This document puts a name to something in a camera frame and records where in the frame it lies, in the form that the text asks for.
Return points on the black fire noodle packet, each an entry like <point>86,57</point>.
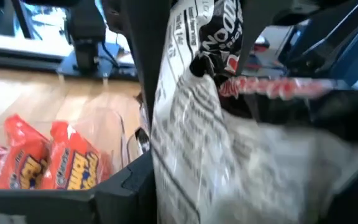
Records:
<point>213,155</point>
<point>275,88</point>

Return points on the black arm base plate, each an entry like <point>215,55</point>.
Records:
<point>70,70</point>

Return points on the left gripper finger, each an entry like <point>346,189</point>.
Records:
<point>126,202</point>

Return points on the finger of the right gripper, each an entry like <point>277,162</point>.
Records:
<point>148,46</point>
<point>256,18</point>

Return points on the black metal table frame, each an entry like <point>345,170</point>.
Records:
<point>17,59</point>

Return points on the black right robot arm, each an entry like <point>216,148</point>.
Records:
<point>85,31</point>

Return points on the clear plastic bin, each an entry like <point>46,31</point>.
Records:
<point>117,130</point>

